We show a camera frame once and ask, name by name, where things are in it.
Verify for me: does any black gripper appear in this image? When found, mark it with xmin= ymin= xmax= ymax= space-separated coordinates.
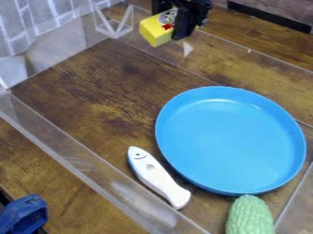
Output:
xmin=151 ymin=0 xmax=213 ymax=40

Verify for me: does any yellow butter brick toy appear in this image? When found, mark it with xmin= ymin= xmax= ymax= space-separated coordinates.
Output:
xmin=139 ymin=8 xmax=178 ymax=48

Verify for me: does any blue round tray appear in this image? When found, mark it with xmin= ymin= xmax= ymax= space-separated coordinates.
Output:
xmin=155 ymin=86 xmax=306 ymax=196

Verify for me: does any black bar on table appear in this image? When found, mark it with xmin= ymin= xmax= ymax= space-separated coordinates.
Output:
xmin=227 ymin=0 xmax=313 ymax=35

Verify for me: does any white checkered curtain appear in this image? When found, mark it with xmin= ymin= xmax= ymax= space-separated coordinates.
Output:
xmin=0 ymin=0 xmax=123 ymax=58

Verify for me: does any white wooden fish toy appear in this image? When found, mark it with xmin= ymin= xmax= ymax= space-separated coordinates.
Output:
xmin=127 ymin=146 xmax=191 ymax=209

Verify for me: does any green bitter gourd toy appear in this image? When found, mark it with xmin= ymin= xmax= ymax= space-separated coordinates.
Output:
xmin=225 ymin=195 xmax=277 ymax=234

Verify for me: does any blue clamp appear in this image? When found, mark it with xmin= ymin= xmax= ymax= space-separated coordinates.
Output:
xmin=0 ymin=194 xmax=50 ymax=234

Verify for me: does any clear acrylic enclosure wall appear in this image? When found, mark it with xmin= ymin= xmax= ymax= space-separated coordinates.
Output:
xmin=0 ymin=0 xmax=313 ymax=234

